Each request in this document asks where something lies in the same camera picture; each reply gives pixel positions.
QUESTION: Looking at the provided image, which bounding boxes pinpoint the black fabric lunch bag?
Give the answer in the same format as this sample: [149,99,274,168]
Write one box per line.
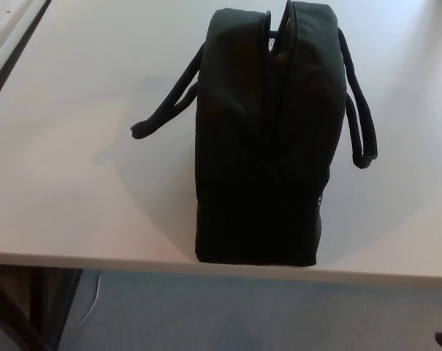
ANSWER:
[129,0,378,267]

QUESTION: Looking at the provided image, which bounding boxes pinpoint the white desk with rounded edge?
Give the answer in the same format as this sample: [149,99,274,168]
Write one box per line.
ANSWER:
[0,0,48,94]

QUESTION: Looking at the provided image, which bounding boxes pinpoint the thin white floor cable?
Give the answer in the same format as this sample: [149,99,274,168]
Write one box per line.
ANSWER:
[68,271,102,330]

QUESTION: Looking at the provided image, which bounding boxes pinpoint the black table leg frame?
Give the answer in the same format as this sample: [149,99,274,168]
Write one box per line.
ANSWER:
[0,261,84,351]

